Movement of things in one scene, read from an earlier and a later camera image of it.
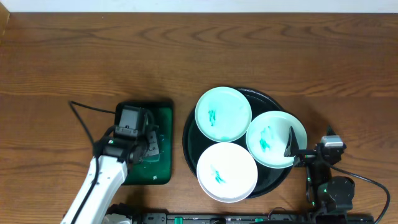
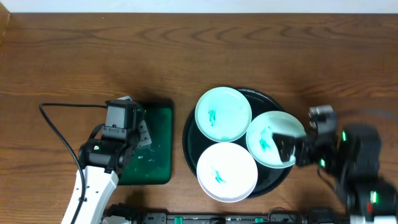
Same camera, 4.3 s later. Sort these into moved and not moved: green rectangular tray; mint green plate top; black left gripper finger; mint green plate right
Moved: black left gripper finger
Not moved: green rectangular tray; mint green plate right; mint green plate top
